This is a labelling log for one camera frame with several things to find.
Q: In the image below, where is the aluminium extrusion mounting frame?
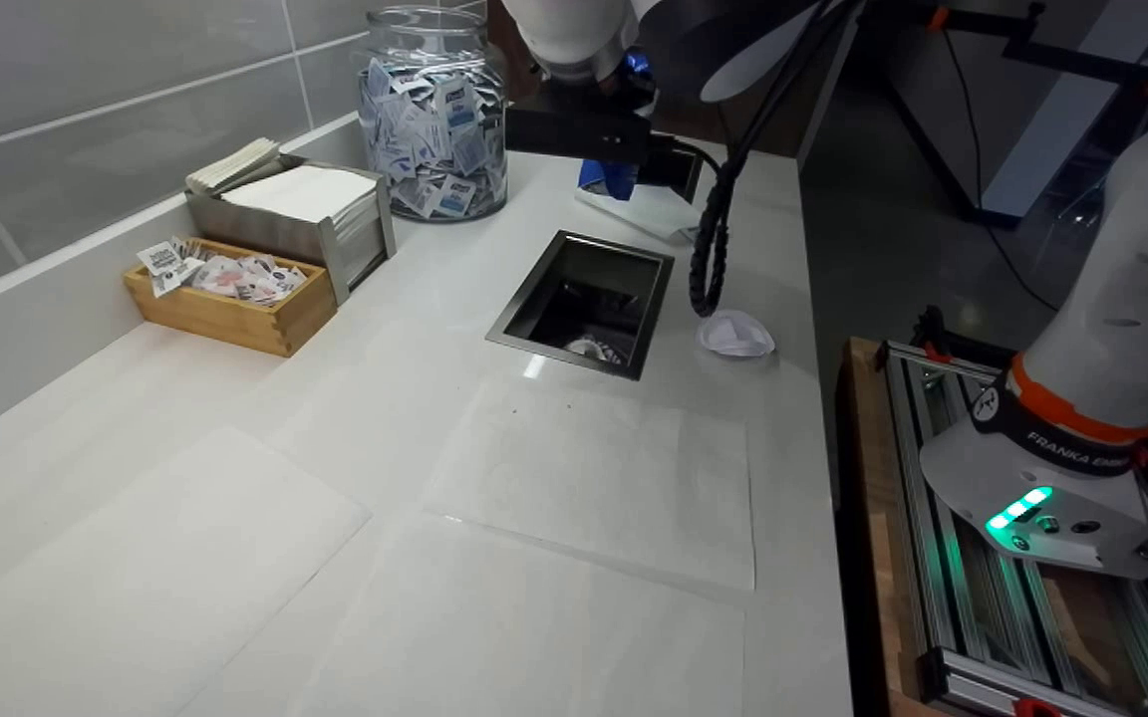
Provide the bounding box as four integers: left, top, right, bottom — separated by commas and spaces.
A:
877, 333, 1148, 717

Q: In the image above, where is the white crumpled paper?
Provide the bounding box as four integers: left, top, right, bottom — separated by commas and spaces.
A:
695, 305, 780, 361

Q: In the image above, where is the glass jar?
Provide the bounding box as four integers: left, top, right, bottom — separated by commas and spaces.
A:
355, 0, 515, 227

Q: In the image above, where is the assorted small packets pile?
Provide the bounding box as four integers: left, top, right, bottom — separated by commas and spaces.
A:
133, 234, 313, 312

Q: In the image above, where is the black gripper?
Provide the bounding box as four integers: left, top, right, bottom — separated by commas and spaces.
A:
561, 103, 670, 163

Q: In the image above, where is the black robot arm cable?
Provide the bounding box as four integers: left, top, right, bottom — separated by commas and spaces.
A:
680, 0, 869, 321

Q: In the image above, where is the white metal background stand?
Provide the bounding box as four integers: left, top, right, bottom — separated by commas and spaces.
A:
930, 0, 1148, 222

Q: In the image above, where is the clear laminated sheet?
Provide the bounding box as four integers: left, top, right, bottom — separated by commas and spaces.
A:
0, 422, 376, 717
424, 374, 759, 596

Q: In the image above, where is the small blue white sachets pile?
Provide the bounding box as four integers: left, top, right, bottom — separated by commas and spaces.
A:
363, 52, 510, 222

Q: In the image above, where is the blue pretzel crisps packet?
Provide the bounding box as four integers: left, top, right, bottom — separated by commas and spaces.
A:
573, 157, 644, 204

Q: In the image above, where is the stainless steel trash chute frame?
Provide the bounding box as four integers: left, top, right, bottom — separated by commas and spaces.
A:
485, 137, 709, 385

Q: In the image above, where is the wooden mounting board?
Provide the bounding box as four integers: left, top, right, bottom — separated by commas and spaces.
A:
833, 333, 966, 717

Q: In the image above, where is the wooden condiment box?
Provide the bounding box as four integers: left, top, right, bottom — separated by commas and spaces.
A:
119, 234, 343, 361

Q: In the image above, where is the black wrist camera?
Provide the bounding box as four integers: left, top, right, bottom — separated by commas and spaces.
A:
505, 103, 573, 158

